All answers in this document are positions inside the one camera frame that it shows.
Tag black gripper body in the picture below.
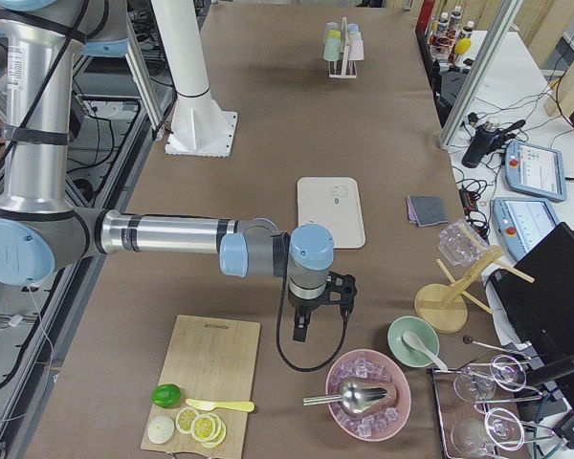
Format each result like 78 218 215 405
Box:
288 292 329 321

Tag cream rabbit tray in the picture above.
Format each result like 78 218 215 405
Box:
297 177 365 249

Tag green cup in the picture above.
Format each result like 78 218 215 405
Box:
322 29 342 62

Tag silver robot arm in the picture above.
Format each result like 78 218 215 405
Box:
0 1 338 340

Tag wooden cup tree stand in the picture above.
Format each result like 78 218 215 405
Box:
414 246 535 334

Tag clear glass cup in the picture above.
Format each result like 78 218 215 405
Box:
438 219 488 266

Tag pink cup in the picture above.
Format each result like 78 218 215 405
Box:
348 39 364 62

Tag pink bowl with ice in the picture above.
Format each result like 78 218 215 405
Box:
325 349 411 442

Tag metal scoop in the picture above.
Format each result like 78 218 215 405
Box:
302 378 399 417

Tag wooden cutting board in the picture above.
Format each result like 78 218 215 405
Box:
141 315 261 458

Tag yellow plastic knife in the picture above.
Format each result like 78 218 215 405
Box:
185 398 255 413

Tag white ceramic spoon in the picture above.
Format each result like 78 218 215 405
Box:
402 331 449 372

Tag green bowl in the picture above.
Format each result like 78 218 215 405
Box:
386 315 441 368

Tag lemon slices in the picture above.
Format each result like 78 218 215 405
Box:
174 406 227 448

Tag green lime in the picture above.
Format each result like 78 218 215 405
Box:
151 383 182 409

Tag grey folded cloth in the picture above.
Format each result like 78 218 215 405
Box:
406 195 448 227

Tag white lemon half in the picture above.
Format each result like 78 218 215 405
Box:
146 415 175 445

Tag wine glass rack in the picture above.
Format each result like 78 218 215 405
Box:
430 351 558 458

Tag lower teach pendant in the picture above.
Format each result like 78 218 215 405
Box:
492 197 560 261

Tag teach pendant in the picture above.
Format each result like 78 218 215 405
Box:
492 197 560 261
505 140 567 202

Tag black bottle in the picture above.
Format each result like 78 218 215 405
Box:
461 118 499 168

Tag black laptop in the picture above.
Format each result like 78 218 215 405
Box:
491 223 574 361

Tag upper teach pendant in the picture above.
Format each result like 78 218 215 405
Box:
505 140 567 202

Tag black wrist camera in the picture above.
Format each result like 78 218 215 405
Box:
325 272 357 315

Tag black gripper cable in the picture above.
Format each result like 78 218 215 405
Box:
274 231 351 373

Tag white mounting post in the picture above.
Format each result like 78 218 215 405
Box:
152 0 238 158

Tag white wire cup rack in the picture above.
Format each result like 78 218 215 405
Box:
323 17 363 79

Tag aluminium frame post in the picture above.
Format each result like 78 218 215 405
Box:
438 0 523 150

